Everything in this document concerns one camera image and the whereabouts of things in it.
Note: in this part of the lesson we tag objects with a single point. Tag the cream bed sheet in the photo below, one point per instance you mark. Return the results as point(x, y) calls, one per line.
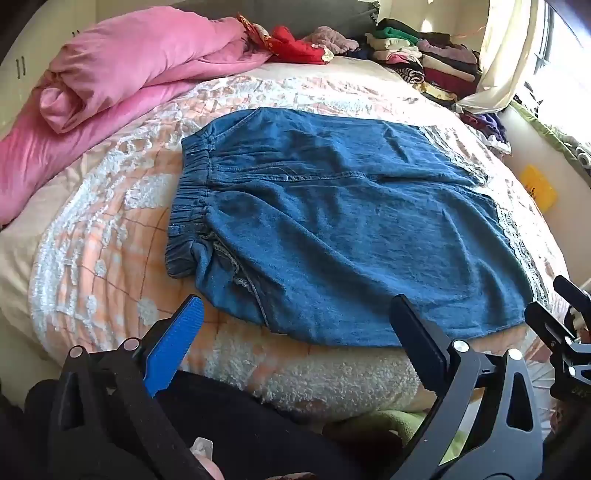
point(25, 263)

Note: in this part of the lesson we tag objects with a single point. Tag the red floral cloth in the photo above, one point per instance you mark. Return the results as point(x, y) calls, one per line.
point(295, 46)

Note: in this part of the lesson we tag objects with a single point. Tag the purple clothes pile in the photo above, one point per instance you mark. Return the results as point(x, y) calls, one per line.
point(487, 127)

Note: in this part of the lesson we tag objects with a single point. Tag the yellow bag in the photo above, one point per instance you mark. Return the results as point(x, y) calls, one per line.
point(539, 188)

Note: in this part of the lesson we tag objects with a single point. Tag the person's left hand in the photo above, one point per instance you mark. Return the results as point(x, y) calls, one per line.
point(213, 471)

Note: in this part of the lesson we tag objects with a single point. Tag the green fleece garment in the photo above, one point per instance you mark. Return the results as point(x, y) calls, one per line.
point(397, 427)

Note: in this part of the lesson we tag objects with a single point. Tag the black fuzzy garment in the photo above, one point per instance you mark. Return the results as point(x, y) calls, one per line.
point(258, 429)

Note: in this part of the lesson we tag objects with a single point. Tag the window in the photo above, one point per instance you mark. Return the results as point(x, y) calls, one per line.
point(565, 60)

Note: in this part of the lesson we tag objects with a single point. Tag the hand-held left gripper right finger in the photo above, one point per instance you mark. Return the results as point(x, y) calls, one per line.
point(418, 344)

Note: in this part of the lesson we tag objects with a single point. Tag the cream curtain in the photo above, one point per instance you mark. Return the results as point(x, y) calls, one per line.
point(503, 50)

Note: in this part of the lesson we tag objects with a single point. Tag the blue denim pants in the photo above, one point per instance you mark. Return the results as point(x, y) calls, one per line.
point(346, 221)

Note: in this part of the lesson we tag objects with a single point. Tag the peach and white patterned blanket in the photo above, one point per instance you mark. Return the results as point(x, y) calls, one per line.
point(115, 221)

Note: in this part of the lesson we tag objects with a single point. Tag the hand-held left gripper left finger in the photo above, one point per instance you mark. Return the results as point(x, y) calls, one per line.
point(178, 341)

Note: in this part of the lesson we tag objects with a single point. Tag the pink quilt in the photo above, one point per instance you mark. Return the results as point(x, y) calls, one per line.
point(120, 69)

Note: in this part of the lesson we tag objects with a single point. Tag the mauve fuzzy garment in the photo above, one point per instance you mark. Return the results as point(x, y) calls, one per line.
point(334, 40)

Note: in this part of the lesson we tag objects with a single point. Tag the grey headboard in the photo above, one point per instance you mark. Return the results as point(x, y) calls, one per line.
point(332, 14)

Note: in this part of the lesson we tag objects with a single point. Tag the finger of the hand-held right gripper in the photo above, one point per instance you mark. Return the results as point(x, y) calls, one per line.
point(570, 290)
point(545, 325)

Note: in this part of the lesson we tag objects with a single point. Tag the stack of folded clothes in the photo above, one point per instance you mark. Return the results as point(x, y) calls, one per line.
point(429, 60)

